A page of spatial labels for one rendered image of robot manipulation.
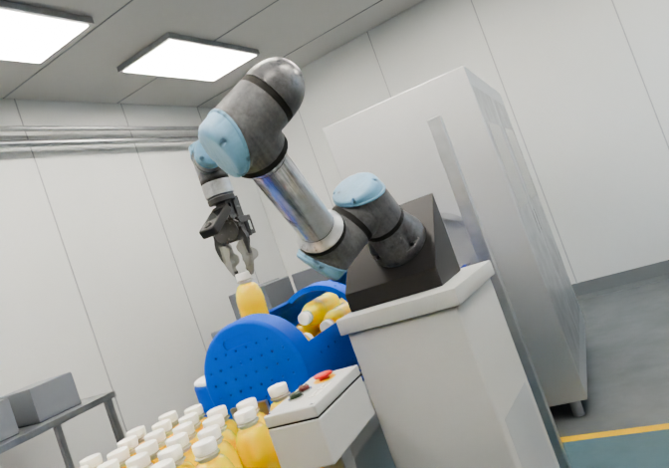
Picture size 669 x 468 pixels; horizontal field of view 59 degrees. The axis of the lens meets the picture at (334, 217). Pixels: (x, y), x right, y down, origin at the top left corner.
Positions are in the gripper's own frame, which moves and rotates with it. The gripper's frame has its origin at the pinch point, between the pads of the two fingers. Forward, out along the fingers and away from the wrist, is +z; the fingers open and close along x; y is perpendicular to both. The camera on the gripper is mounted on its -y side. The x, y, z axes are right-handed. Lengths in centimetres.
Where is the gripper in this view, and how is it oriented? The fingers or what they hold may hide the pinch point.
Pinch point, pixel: (242, 272)
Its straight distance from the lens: 153.6
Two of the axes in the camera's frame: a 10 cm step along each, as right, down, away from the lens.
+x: -8.6, 3.2, 3.9
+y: 3.8, -1.0, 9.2
